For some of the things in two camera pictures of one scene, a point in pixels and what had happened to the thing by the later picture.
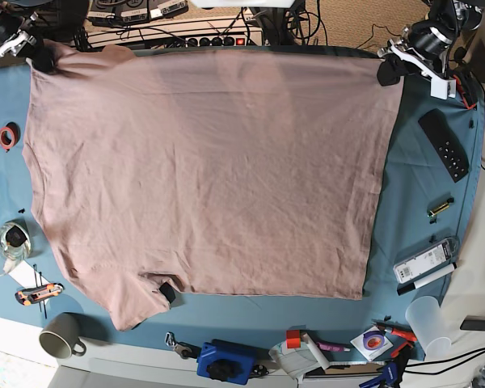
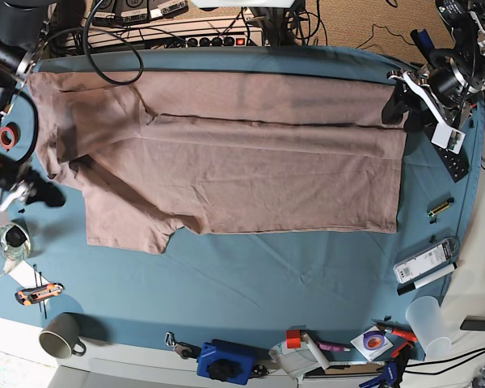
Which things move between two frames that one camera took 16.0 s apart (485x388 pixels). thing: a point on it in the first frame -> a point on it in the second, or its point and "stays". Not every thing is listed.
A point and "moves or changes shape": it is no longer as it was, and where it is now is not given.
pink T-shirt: x=253 y=172 moves or changes shape
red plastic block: x=293 y=339 stays
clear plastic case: x=426 y=263 stays
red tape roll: x=9 y=135 stays
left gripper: x=2 y=36 -> x=6 y=181
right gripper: x=425 y=46 -> x=447 y=90
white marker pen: x=426 y=280 stays
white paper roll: x=320 y=356 stays
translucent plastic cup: x=425 y=315 stays
